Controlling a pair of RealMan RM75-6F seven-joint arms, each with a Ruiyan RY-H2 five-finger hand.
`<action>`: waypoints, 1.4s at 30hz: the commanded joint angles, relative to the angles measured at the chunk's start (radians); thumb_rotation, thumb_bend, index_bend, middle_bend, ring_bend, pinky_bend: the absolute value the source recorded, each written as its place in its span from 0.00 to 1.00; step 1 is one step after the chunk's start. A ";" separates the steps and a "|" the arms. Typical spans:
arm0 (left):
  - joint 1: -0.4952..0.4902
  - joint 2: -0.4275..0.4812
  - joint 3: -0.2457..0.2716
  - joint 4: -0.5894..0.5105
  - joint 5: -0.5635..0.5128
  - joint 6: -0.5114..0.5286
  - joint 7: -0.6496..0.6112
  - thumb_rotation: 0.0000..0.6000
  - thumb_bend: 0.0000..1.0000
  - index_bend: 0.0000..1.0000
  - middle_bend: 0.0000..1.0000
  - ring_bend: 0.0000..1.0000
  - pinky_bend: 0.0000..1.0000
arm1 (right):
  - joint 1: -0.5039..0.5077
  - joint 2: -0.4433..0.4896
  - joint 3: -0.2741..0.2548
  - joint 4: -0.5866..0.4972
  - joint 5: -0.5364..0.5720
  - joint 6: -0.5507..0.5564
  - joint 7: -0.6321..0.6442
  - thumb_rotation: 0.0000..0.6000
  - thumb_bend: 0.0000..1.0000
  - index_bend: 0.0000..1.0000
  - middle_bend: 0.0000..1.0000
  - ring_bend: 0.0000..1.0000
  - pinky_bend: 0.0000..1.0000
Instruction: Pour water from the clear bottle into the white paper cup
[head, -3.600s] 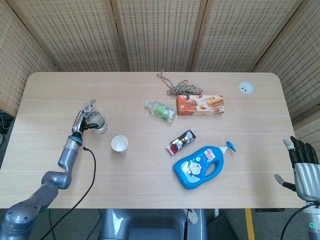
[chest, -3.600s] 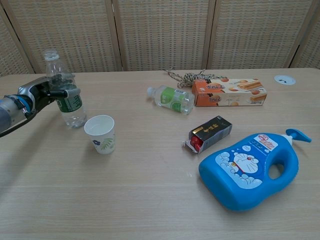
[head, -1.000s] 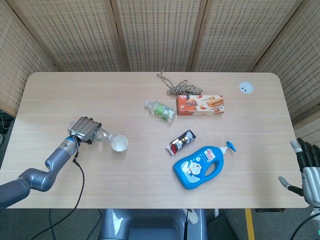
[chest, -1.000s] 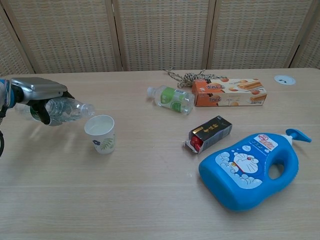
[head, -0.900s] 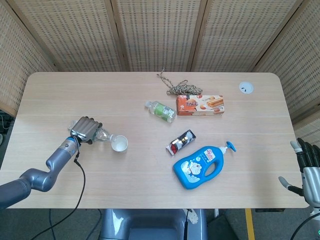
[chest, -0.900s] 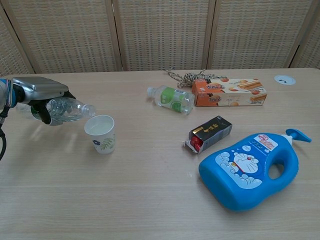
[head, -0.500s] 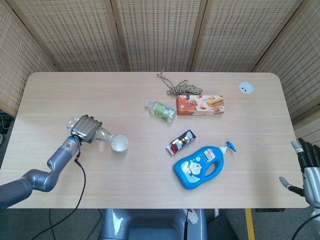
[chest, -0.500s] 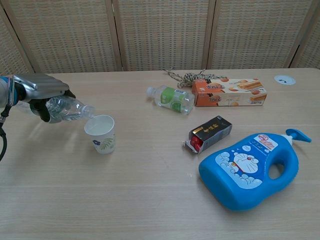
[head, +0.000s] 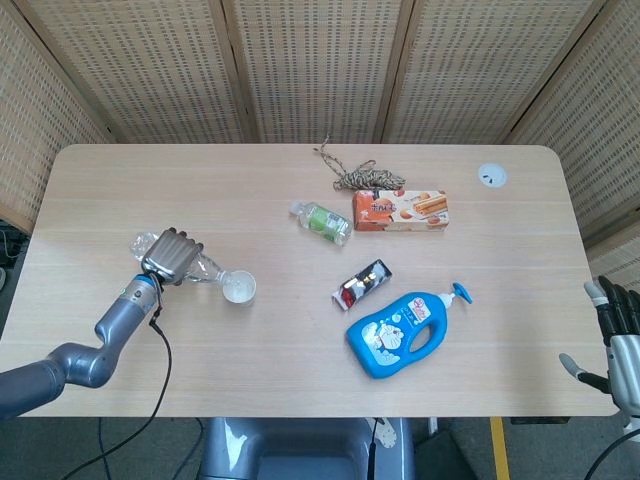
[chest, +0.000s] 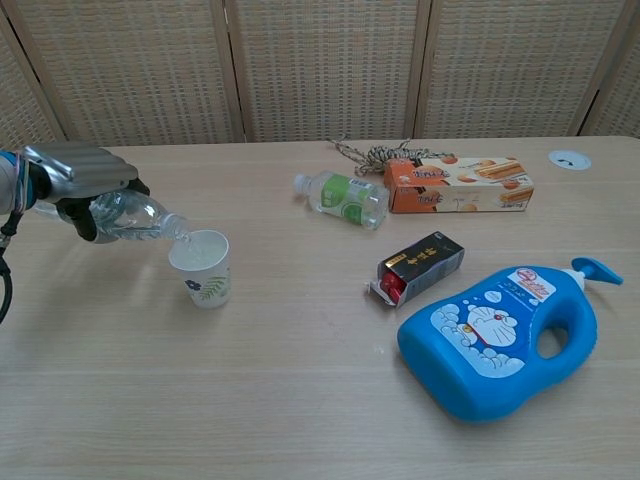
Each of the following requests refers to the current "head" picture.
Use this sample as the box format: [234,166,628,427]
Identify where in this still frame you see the left robot hand bronze shell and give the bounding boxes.
[141,227,205,287]

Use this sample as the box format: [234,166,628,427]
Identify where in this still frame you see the woven rattan screen panel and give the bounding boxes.
[9,0,256,146]
[222,0,416,146]
[0,0,114,234]
[382,0,619,146]
[504,0,640,291]

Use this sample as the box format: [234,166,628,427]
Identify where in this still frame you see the bundle of striped twine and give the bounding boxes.
[313,134,406,192]

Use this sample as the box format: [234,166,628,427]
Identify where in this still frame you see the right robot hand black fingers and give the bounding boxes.
[558,276,640,416]

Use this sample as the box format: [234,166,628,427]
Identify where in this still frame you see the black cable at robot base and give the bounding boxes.
[366,417,382,480]

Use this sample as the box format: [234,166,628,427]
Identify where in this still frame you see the white round cable grommet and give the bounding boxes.
[477,163,509,188]

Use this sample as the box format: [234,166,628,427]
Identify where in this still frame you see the small bottle light green label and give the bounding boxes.
[288,200,353,247]

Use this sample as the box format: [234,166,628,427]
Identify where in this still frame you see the black carton gold lettering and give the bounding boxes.
[331,258,394,312]

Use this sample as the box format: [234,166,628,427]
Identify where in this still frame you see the clear bottle dark green label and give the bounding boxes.
[129,230,234,291]

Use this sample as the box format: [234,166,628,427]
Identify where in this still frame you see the orange egg roll snack box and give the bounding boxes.
[351,189,449,233]

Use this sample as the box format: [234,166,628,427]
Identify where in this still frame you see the blue cartoon pump detergent bottle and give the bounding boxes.
[345,281,474,381]

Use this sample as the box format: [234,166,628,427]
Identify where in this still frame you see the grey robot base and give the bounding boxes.
[198,417,416,480]

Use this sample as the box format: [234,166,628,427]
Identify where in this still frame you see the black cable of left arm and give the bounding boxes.
[74,279,174,480]

